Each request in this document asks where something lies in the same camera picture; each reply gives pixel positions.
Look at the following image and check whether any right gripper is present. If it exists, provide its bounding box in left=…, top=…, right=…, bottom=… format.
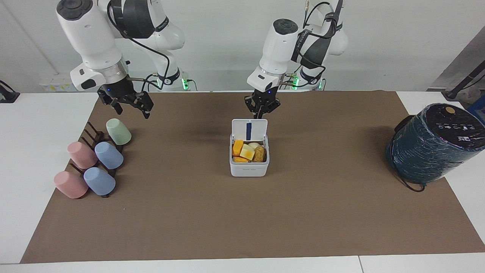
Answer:
left=97, top=78, right=154, bottom=120

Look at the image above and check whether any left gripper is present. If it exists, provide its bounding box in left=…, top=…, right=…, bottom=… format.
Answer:
left=244, top=88, right=282, bottom=120

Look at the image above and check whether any green cup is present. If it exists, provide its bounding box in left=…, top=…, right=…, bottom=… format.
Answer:
left=106, top=118, right=132, bottom=146

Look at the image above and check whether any dark brown cup rack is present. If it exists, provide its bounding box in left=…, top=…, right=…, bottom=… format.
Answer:
left=69, top=121, right=124, bottom=199

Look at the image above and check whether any blue cup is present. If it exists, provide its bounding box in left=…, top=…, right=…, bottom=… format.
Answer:
left=83, top=167, right=116, bottom=196
left=94, top=141, right=124, bottom=170

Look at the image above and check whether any white open lunch box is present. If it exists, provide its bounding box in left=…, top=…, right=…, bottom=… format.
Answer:
left=229, top=119, right=270, bottom=177

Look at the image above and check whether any pink cup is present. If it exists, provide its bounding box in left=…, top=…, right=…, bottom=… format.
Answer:
left=53, top=171, right=89, bottom=199
left=67, top=141, right=99, bottom=169

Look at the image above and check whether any black stand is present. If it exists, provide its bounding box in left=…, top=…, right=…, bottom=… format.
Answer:
left=0, top=80, right=20, bottom=104
left=445, top=70, right=485, bottom=100

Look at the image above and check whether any dark green wrapped cylinder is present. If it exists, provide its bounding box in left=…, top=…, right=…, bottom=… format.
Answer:
left=386, top=103, right=485, bottom=185

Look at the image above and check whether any black cable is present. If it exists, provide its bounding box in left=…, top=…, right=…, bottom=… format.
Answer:
left=282, top=0, right=344, bottom=89
left=390, top=152, right=427, bottom=193
left=107, top=0, right=171, bottom=93

